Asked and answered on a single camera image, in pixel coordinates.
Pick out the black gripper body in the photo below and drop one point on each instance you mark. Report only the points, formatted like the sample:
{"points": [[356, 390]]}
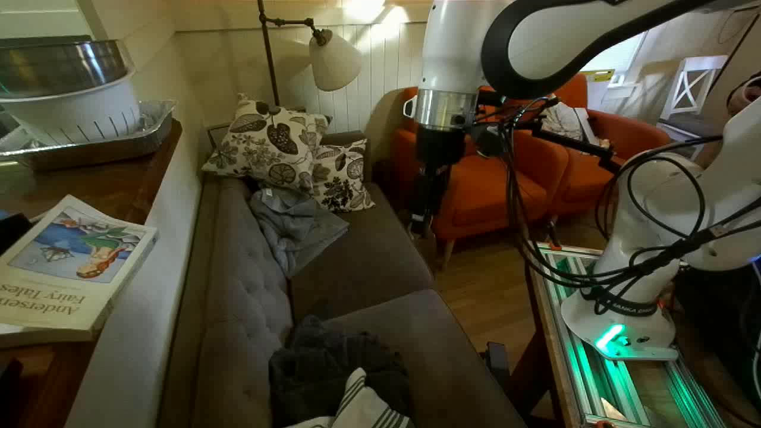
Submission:
{"points": [[437, 152]]}

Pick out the aluminium rail robot base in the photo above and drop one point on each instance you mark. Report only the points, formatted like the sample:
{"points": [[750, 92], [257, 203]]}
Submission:
{"points": [[601, 390]]}

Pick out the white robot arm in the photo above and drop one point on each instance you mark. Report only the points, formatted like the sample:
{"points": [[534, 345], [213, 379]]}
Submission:
{"points": [[672, 212]]}

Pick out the grey fabric couch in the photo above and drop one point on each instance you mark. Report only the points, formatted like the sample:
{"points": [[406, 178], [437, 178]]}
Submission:
{"points": [[239, 308]]}

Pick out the small floral pillow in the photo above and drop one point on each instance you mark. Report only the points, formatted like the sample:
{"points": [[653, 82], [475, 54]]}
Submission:
{"points": [[338, 176]]}

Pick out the white floor lamp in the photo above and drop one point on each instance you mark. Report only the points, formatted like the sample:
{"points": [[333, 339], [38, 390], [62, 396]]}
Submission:
{"points": [[333, 60]]}

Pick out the grey folded blanket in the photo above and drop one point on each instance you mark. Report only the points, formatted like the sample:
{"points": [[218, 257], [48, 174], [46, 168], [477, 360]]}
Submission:
{"points": [[296, 227]]}

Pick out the large floral pillow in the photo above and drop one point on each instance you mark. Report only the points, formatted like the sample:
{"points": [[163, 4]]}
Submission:
{"points": [[270, 144]]}

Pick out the dark crumpled cloth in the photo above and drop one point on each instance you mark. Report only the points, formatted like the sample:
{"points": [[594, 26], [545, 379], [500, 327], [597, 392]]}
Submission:
{"points": [[307, 377]]}

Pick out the white striped towel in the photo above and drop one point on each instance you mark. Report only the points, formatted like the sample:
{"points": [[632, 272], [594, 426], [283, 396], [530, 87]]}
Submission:
{"points": [[360, 408]]}

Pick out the white dish rack basin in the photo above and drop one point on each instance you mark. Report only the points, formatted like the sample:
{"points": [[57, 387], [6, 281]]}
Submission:
{"points": [[67, 89]]}

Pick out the fairy tales book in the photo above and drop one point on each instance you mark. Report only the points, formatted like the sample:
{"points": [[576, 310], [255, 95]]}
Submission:
{"points": [[60, 280]]}

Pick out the dark wooden side table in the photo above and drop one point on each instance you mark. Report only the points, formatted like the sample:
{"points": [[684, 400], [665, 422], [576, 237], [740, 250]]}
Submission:
{"points": [[41, 381]]}

